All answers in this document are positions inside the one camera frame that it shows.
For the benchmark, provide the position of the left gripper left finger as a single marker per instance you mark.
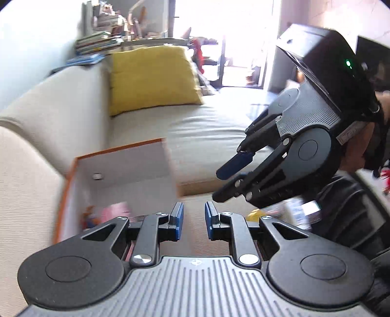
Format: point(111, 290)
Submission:
point(147, 233)

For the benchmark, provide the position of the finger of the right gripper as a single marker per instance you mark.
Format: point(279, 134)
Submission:
point(240, 185)
point(243, 152)

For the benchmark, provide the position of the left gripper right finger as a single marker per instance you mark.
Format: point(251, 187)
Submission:
point(237, 232)

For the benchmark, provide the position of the yellow object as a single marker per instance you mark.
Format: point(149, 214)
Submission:
point(255, 215)

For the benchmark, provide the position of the white cream tube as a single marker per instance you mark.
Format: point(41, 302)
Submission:
point(296, 212)

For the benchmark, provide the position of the brown teddy bear plush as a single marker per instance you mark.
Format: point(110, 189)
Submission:
point(89, 219)

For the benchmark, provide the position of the person's right hand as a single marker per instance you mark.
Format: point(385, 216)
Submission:
point(353, 159)

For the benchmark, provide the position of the orange cardboard box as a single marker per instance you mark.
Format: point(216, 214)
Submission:
point(139, 174)

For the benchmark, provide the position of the person's leg black trousers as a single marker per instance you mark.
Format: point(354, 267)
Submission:
point(349, 218)

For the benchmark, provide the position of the yellow cushion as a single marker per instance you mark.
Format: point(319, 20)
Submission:
point(151, 77)

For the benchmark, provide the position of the beige sofa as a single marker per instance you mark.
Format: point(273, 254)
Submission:
point(66, 116)

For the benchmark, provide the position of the stack of books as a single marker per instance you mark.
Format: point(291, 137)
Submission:
point(103, 31)

